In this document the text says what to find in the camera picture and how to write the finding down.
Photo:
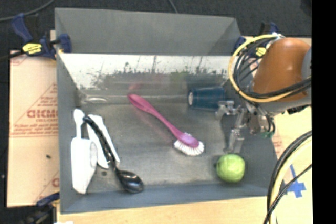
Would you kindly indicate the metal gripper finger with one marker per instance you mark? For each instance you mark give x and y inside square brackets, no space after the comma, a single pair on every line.
[228,110]
[234,140]

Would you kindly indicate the dark blue cup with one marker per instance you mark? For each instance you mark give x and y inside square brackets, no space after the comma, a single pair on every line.
[207,98]

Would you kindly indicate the green apple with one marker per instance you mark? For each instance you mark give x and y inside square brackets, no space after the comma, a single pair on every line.
[231,168]

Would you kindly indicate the pink dish brush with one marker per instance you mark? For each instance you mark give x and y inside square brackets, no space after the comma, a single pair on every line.
[162,120]

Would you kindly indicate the grey metal bin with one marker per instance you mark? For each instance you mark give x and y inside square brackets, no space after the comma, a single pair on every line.
[147,123]

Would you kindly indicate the black ladle spoon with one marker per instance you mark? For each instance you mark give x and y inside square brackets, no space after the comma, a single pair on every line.
[131,183]

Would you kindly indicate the white plastic scoop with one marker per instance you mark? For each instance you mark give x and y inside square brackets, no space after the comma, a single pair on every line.
[81,162]

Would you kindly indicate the brown cardboard board red print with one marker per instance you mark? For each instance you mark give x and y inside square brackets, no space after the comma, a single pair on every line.
[31,139]

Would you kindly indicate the black cylinder on white bracket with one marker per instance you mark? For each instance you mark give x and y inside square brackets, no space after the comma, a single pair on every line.
[296,110]

